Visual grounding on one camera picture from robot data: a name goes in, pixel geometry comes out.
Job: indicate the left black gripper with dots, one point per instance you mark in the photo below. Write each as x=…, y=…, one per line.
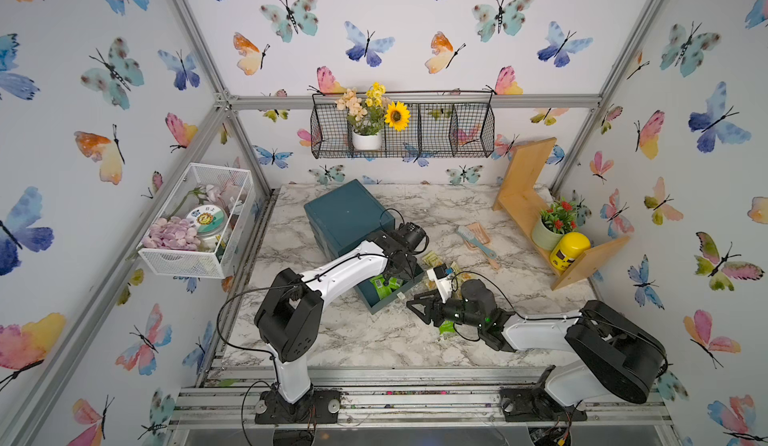
x=410, y=264

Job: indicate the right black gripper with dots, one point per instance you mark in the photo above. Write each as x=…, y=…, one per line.
x=433, y=307

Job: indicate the yellow cookie packet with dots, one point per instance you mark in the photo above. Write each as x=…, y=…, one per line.
x=432, y=259
x=460, y=277

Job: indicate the teal drawer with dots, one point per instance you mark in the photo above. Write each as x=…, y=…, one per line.
x=367, y=294

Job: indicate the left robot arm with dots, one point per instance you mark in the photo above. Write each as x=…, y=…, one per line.
x=289, y=317

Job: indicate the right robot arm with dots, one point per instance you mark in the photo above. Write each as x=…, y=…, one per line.
x=613, y=355

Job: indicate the teal drawer cabinet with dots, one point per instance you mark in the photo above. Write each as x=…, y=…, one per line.
x=344, y=217

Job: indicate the wooden zigzag shelf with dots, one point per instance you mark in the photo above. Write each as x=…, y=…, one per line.
x=519, y=199

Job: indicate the white pot with flowers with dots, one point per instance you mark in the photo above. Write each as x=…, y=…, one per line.
x=369, y=115

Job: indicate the yellow canister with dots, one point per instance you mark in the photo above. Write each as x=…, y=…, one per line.
x=569, y=248

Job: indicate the green pot red flowers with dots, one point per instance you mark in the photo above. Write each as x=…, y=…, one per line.
x=554, y=221

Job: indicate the round green tin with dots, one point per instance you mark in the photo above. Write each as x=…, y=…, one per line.
x=208, y=220

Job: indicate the pink artificial flowers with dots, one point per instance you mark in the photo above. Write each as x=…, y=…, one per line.
x=176, y=233

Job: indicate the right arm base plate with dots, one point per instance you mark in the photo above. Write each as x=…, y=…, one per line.
x=528, y=404

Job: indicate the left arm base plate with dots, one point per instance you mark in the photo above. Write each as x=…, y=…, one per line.
x=317, y=406

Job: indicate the white wire wall basket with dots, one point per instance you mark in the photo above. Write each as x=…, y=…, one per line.
x=232, y=189

